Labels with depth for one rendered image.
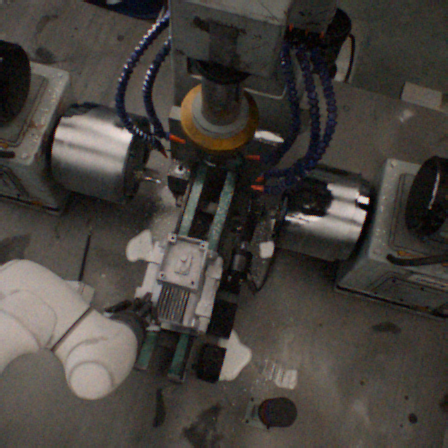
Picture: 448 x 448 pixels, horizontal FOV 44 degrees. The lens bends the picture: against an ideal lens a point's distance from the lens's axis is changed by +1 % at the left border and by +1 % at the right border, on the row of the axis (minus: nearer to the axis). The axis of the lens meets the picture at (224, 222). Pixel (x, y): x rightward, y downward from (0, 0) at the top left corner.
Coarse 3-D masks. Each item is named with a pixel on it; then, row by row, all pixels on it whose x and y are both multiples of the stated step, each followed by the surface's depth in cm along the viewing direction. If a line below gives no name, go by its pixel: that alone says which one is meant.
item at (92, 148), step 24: (72, 120) 140; (96, 120) 141; (144, 120) 146; (72, 144) 139; (96, 144) 139; (120, 144) 139; (144, 144) 149; (72, 168) 141; (96, 168) 140; (120, 168) 139; (144, 168) 161; (96, 192) 146; (120, 192) 143
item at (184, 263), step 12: (168, 240) 133; (180, 240) 136; (192, 240) 134; (168, 252) 135; (180, 252) 135; (192, 252) 136; (204, 252) 133; (168, 264) 134; (180, 264) 133; (192, 264) 135; (204, 264) 135; (156, 276) 130; (168, 276) 133; (192, 276) 134; (180, 288) 133; (192, 288) 130
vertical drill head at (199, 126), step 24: (216, 24) 91; (216, 48) 96; (192, 96) 125; (216, 96) 110; (240, 96) 113; (192, 120) 123; (216, 120) 118; (240, 120) 121; (192, 144) 124; (216, 144) 121; (240, 144) 122
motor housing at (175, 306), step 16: (144, 288) 137; (160, 288) 135; (176, 288) 133; (208, 288) 138; (160, 304) 132; (176, 304) 133; (192, 304) 135; (208, 304) 137; (160, 320) 146; (176, 320) 132; (208, 320) 139
